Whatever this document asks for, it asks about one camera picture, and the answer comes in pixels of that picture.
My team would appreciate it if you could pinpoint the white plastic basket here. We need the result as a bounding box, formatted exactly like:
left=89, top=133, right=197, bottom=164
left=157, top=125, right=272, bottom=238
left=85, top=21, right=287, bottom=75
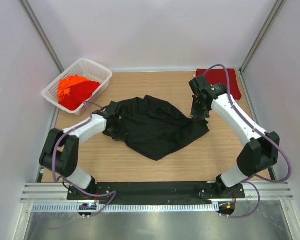
left=41, top=58, right=113, bottom=116

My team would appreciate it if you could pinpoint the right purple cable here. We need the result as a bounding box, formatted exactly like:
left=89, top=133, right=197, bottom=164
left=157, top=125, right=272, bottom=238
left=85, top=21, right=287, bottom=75
left=202, top=64, right=293, bottom=219

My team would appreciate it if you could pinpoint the white slotted cable duct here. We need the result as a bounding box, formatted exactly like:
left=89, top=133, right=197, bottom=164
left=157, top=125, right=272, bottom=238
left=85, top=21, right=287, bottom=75
left=31, top=202, right=219, bottom=214

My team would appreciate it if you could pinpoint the purple cable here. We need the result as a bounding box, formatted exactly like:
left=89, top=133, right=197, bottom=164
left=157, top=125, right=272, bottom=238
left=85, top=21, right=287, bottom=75
left=51, top=101, right=117, bottom=230
left=202, top=64, right=293, bottom=219

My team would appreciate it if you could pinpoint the orange t-shirt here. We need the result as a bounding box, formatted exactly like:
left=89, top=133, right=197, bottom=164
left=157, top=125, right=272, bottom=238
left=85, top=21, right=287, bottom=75
left=57, top=75, right=88, bottom=103

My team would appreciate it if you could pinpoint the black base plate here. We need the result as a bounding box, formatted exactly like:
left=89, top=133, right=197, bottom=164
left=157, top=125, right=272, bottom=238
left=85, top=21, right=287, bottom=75
left=66, top=181, right=246, bottom=206

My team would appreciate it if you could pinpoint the folded dark red t-shirt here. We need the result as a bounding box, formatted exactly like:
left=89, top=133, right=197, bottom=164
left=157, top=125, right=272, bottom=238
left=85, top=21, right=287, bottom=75
left=205, top=68, right=242, bottom=100

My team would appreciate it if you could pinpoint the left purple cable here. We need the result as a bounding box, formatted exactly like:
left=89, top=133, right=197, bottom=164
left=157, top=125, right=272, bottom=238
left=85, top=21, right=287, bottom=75
left=51, top=101, right=117, bottom=230

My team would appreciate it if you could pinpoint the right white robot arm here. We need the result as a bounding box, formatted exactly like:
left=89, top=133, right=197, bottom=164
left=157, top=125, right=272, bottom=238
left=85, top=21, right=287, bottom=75
left=189, top=75, right=280, bottom=198

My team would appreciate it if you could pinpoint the aluminium frame rail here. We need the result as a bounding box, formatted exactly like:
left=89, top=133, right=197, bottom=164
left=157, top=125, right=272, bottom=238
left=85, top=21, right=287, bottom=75
left=20, top=180, right=294, bottom=203

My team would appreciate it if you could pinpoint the black t-shirt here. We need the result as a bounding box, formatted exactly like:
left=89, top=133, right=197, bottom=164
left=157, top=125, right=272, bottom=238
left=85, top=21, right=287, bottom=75
left=103, top=95, right=210, bottom=161

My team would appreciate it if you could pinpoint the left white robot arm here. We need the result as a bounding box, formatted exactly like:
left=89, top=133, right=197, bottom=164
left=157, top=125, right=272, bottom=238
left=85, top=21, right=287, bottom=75
left=39, top=101, right=123, bottom=200

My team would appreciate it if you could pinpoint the red t-shirt in basket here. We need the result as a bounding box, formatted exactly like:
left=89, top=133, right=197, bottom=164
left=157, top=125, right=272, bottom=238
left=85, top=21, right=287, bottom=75
left=57, top=80, right=101, bottom=111

